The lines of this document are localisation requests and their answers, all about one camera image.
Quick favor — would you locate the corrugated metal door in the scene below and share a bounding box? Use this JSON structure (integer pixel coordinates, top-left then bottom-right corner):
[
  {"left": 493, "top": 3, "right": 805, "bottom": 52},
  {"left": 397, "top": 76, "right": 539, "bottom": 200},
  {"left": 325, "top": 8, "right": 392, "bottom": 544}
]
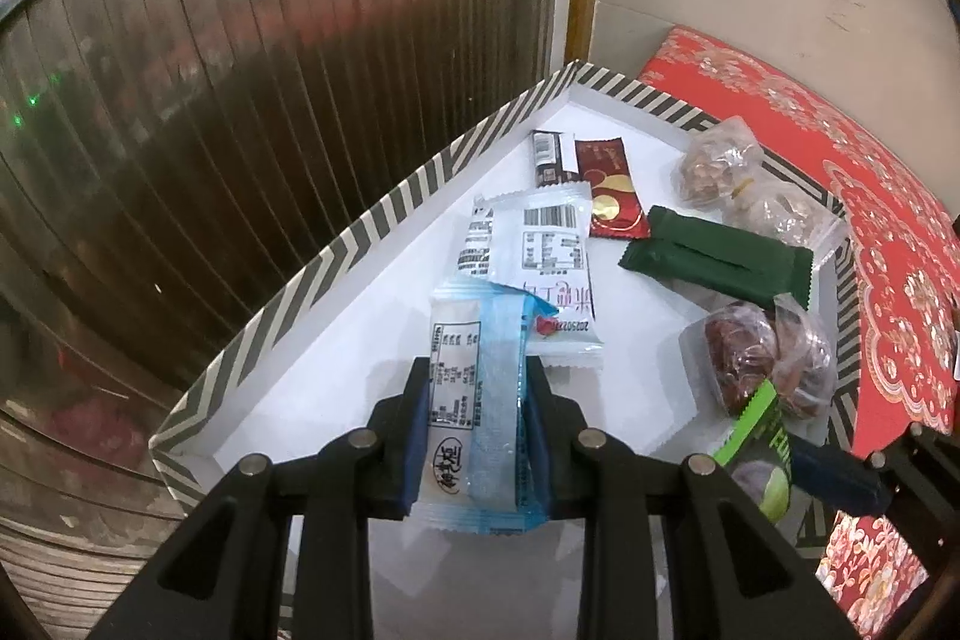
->
[{"left": 0, "top": 0, "right": 565, "bottom": 618}]

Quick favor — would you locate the clear bag of red dates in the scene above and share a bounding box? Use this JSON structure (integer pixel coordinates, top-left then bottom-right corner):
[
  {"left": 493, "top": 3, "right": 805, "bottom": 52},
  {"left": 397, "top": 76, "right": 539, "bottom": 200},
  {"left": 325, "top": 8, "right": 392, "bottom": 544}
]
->
[{"left": 677, "top": 293, "right": 839, "bottom": 422}]

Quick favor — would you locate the bright green snack packet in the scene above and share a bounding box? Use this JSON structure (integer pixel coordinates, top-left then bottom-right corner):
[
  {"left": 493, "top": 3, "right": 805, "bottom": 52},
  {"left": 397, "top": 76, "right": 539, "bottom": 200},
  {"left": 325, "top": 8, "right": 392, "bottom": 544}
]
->
[{"left": 711, "top": 380, "right": 797, "bottom": 525}]

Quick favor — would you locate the long dark brown snack bar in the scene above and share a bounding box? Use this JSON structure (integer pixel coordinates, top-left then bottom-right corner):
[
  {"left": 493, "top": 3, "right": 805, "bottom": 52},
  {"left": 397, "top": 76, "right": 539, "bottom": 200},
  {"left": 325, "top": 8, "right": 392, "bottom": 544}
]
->
[{"left": 529, "top": 128, "right": 580, "bottom": 189}]

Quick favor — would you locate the dark green snack packet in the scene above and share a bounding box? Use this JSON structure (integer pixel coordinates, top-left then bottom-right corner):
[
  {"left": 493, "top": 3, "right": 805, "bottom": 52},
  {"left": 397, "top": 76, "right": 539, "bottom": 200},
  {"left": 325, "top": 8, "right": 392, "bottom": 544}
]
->
[{"left": 617, "top": 203, "right": 816, "bottom": 313}]

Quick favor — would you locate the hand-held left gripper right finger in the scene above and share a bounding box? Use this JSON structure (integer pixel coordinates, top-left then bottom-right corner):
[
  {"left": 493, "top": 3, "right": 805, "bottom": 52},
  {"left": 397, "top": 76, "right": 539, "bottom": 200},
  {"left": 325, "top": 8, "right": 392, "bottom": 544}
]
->
[{"left": 523, "top": 355, "right": 865, "bottom": 640}]

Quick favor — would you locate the narrow white snack packet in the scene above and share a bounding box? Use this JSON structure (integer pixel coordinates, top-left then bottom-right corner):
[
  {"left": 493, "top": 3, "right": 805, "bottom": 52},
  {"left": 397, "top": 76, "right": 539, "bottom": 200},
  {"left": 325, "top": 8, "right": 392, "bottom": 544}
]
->
[{"left": 452, "top": 196, "right": 497, "bottom": 279}]

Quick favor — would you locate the clear bag of brown nuts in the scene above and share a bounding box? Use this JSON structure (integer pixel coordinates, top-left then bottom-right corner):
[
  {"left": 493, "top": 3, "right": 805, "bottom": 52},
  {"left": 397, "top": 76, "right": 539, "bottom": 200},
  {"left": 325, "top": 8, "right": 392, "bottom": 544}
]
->
[{"left": 677, "top": 117, "right": 767, "bottom": 208}]

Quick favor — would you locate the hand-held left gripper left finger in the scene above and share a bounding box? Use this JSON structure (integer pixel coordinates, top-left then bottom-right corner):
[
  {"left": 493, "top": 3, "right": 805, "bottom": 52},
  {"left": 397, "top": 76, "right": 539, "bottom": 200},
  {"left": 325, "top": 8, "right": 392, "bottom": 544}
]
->
[{"left": 88, "top": 355, "right": 434, "bottom": 640}]

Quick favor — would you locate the clear bag of pale nuts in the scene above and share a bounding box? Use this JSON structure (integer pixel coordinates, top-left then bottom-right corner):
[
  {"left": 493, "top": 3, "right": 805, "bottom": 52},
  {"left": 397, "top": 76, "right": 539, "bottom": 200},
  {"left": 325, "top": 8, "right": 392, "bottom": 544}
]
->
[{"left": 721, "top": 173, "right": 846, "bottom": 270}]

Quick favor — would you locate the dark red snack packet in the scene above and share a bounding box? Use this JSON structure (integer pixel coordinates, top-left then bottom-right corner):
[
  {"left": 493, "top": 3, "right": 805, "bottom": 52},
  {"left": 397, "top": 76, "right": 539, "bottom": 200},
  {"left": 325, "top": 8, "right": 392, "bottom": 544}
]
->
[{"left": 574, "top": 136, "right": 650, "bottom": 241}]

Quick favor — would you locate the striped cardboard box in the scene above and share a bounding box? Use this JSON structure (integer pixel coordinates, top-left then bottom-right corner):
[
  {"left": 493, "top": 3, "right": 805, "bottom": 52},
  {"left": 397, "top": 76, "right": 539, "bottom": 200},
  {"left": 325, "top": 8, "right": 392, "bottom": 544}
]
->
[{"left": 148, "top": 59, "right": 862, "bottom": 640}]

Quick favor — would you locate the blue and white snack packet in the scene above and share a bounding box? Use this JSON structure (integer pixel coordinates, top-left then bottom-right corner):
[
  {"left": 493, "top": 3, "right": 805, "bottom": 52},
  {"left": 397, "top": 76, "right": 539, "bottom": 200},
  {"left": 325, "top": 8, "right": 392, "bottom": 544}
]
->
[{"left": 429, "top": 278, "right": 562, "bottom": 534}]

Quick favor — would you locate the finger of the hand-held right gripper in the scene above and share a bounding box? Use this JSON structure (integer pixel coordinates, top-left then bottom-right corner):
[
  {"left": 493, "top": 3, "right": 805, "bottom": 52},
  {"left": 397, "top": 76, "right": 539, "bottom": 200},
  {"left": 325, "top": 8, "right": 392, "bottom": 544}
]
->
[{"left": 787, "top": 421, "right": 960, "bottom": 577}]

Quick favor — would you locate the red floral tablecloth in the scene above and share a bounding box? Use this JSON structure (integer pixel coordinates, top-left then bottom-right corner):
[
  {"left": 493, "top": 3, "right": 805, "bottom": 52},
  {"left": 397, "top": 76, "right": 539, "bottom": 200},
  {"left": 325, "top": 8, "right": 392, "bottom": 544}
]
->
[{"left": 636, "top": 25, "right": 960, "bottom": 640}]

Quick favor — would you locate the white barcode snack packet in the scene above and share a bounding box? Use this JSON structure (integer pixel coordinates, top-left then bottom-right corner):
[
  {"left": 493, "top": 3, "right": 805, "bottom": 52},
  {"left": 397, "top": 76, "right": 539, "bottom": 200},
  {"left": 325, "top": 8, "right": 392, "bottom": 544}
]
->
[{"left": 489, "top": 181, "right": 605, "bottom": 372}]

